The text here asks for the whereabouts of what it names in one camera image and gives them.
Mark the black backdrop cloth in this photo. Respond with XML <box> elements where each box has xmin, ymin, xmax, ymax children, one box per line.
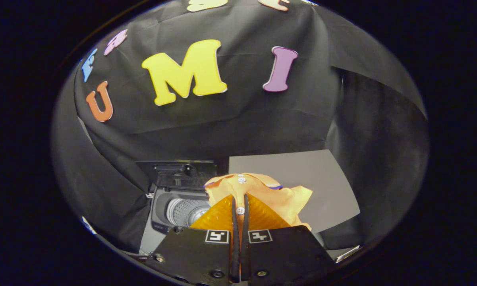
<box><xmin>51</xmin><ymin>0</ymin><xmax>427</xmax><ymax>253</ymax></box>

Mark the grey washing machine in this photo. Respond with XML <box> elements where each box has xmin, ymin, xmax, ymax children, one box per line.
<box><xmin>150</xmin><ymin>187</ymin><xmax>215</xmax><ymax>236</ymax></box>

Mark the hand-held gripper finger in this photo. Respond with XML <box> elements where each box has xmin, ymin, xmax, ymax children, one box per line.
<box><xmin>145</xmin><ymin>195</ymin><xmax>240</xmax><ymax>286</ymax></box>
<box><xmin>240</xmin><ymin>193</ymin><xmax>336</xmax><ymax>286</ymax></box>

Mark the grey cabinet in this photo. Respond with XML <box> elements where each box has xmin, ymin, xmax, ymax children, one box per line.
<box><xmin>228</xmin><ymin>149</ymin><xmax>361</xmax><ymax>263</ymax></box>

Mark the yellow orange shirt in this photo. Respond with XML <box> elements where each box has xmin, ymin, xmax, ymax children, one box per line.
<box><xmin>203</xmin><ymin>172</ymin><xmax>314</xmax><ymax>232</ymax></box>

